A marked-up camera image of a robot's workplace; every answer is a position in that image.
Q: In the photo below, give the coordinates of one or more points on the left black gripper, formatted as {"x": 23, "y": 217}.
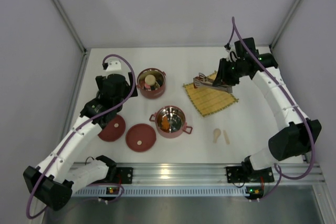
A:
{"x": 132, "y": 83}

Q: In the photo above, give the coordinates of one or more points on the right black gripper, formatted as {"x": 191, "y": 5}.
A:
{"x": 223, "y": 70}

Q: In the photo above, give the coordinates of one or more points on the black white sushi roll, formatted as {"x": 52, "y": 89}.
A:
{"x": 153, "y": 87}

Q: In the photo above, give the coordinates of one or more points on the white round bun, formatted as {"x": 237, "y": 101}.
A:
{"x": 150, "y": 80}

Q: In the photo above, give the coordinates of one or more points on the black sushi roll with orange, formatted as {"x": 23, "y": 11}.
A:
{"x": 159, "y": 81}

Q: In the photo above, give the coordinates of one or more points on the metal tongs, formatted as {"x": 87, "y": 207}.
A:
{"x": 206, "y": 82}

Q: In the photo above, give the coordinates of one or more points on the dark red lid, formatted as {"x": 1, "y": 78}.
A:
{"x": 114, "y": 130}
{"x": 140, "y": 137}

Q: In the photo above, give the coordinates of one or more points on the orange fried food piece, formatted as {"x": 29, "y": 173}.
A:
{"x": 165, "y": 125}

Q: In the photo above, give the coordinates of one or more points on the pink steel-lined pot with handles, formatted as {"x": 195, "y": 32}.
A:
{"x": 176, "y": 118}

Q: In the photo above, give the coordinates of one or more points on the brown eel slice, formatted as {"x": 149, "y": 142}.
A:
{"x": 196, "y": 85}

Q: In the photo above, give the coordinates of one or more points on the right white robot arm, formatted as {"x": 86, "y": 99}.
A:
{"x": 297, "y": 133}

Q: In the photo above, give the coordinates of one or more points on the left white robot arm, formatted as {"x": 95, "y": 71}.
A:
{"x": 51, "y": 181}

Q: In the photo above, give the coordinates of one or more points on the dark red steel-lined pot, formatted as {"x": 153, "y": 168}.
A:
{"x": 158, "y": 75}

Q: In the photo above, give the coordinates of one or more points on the bamboo serving mat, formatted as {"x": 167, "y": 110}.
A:
{"x": 208, "y": 101}

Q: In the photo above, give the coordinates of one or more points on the cream small spoon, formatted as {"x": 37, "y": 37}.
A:
{"x": 216, "y": 135}

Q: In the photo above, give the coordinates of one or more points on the cream small stick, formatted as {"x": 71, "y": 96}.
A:
{"x": 226, "y": 137}

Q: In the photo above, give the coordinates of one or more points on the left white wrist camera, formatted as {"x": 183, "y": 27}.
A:
{"x": 112, "y": 66}

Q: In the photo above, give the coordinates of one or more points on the left black base bracket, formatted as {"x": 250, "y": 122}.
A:
{"x": 124, "y": 175}

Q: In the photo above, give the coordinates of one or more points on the black base bracket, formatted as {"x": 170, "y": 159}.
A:
{"x": 235, "y": 174}
{"x": 124, "y": 175}

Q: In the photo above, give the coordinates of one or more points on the aluminium mounting rail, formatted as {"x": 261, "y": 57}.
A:
{"x": 173, "y": 180}

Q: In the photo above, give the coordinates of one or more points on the right black base bracket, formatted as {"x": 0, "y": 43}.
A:
{"x": 235, "y": 174}

